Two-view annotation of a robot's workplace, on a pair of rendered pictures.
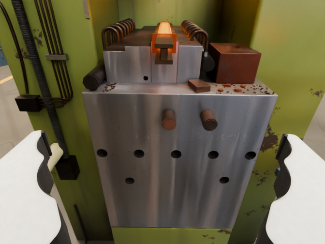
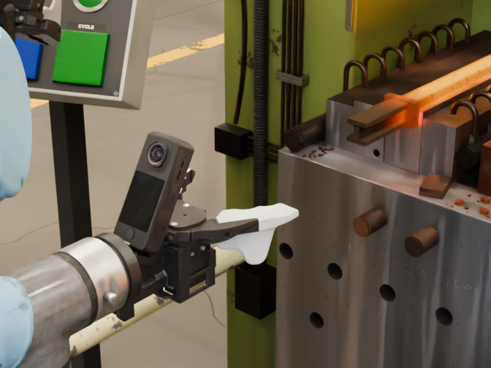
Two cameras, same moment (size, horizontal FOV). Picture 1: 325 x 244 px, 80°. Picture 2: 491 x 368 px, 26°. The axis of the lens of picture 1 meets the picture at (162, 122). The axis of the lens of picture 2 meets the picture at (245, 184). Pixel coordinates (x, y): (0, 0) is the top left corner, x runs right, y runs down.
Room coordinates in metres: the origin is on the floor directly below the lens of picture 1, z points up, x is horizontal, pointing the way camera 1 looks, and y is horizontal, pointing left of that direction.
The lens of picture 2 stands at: (-0.68, -0.68, 1.49)
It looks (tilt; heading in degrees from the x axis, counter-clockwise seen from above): 25 degrees down; 41
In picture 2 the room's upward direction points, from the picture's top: straight up
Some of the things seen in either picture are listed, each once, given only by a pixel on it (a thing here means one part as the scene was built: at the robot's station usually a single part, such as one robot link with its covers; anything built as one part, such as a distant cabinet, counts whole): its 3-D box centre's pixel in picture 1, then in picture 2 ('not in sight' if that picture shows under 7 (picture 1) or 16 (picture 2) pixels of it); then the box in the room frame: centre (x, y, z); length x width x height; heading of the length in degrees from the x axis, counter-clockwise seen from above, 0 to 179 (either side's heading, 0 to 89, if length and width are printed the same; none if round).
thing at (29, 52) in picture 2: not in sight; (17, 52); (0.21, 0.53, 1.01); 0.07 x 0.05 x 0.07; 115
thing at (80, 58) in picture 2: not in sight; (81, 58); (0.26, 0.44, 1.01); 0.07 x 0.05 x 0.07; 115
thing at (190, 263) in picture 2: not in sight; (152, 255); (-0.04, 0.00, 0.97); 0.12 x 0.08 x 0.09; 0
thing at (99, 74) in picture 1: (113, 58); (376, 101); (0.55, 0.14, 0.93); 0.40 x 0.03 x 0.03; 0
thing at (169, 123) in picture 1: (169, 119); (370, 222); (0.33, -0.01, 0.87); 0.04 x 0.03 x 0.03; 0
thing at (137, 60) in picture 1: (156, 44); (470, 90); (0.62, 0.02, 0.96); 0.42 x 0.20 x 0.09; 0
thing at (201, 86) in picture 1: (198, 85); (435, 185); (0.38, -0.07, 0.92); 0.04 x 0.03 x 0.01; 17
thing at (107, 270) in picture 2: not in sight; (92, 280); (-0.12, 0.00, 0.98); 0.08 x 0.05 x 0.08; 90
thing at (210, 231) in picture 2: not in sight; (214, 226); (0.01, -0.04, 1.00); 0.09 x 0.05 x 0.02; 144
